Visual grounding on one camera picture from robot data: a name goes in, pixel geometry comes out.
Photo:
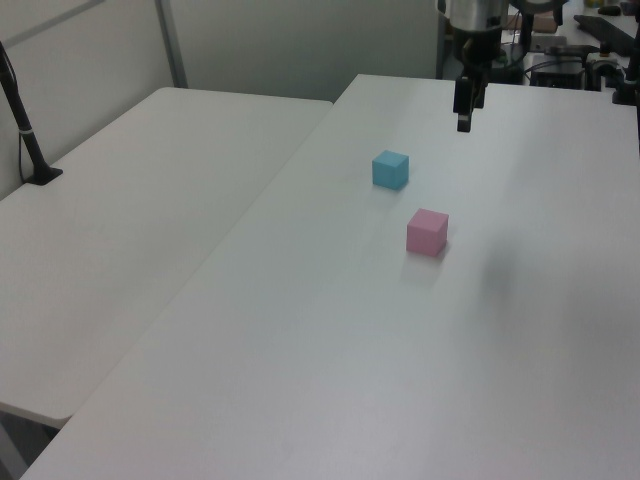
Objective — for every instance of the white side table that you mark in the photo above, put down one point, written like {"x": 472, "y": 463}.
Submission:
{"x": 125, "y": 225}

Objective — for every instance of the grey metal partition post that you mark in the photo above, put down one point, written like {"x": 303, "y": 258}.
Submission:
{"x": 172, "y": 45}

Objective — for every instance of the black equipment box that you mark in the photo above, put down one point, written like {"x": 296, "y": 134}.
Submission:
{"x": 555, "y": 75}

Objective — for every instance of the black angled flat panel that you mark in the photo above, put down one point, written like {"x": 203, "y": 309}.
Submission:
{"x": 607, "y": 32}

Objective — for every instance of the black clamp mount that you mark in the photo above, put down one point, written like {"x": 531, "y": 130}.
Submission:
{"x": 625, "y": 90}

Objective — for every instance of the black camera pole with base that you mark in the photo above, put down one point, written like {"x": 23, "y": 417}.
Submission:
{"x": 30, "y": 145}

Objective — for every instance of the blue cube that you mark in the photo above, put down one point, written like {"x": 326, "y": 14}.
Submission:
{"x": 389, "y": 171}

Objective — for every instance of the brown cardboard box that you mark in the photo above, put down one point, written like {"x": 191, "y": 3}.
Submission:
{"x": 545, "y": 22}

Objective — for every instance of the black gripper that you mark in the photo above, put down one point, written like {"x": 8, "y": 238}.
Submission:
{"x": 477, "y": 47}

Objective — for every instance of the pink cube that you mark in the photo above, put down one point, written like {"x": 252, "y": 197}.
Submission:
{"x": 425, "y": 234}

